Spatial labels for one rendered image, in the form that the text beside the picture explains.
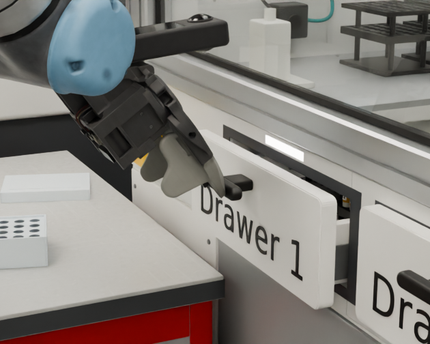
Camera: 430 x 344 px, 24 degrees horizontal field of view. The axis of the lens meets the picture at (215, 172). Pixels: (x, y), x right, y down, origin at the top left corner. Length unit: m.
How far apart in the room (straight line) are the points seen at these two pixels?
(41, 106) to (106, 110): 0.86
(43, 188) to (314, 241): 0.62
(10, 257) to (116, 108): 0.35
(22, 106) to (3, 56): 1.03
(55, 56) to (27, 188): 0.76
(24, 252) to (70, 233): 0.13
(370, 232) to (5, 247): 0.49
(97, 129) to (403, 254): 0.29
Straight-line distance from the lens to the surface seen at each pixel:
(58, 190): 1.44
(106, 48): 0.72
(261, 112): 1.07
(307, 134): 0.98
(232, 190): 0.98
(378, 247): 0.87
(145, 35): 0.93
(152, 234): 1.30
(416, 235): 0.83
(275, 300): 1.10
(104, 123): 0.91
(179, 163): 0.95
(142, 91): 0.92
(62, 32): 0.70
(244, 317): 1.19
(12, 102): 1.76
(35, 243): 1.20
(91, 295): 1.12
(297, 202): 0.94
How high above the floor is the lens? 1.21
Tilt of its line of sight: 16 degrees down
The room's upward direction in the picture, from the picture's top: straight up
